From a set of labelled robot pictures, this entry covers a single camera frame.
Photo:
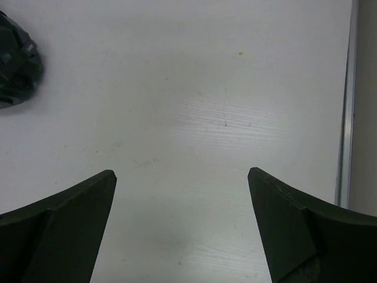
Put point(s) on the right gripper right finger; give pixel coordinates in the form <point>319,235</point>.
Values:
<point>306,239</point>

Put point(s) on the aluminium rail right side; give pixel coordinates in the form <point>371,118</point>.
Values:
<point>342,192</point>

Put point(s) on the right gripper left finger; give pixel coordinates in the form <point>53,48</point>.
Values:
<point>57,239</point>

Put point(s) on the black headset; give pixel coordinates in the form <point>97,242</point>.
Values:
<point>21,64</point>

